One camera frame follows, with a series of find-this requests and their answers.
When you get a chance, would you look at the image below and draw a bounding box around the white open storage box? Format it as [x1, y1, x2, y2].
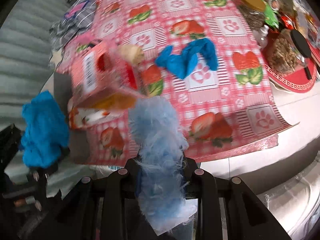
[53, 72, 90, 164]

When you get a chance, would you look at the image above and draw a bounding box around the pink patterned carton box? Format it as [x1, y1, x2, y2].
[71, 40, 148, 111]

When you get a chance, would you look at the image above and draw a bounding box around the beige knitted sock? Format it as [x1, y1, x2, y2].
[118, 44, 145, 66]

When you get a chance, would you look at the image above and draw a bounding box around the blue rubber glove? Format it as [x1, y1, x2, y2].
[155, 38, 219, 79]

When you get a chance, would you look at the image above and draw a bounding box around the jar with black lid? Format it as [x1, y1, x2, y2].
[267, 29, 311, 80]

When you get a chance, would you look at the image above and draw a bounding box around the pink strawberry paw tablecloth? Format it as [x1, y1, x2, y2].
[57, 0, 290, 166]

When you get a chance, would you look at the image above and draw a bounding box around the light blue fluffy cloth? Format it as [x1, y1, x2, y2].
[129, 96, 197, 235]

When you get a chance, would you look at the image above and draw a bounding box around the grey checked star cloth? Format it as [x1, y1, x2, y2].
[49, 0, 97, 50]

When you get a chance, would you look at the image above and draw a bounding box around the jar with yellow lid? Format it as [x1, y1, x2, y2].
[236, 0, 266, 30]

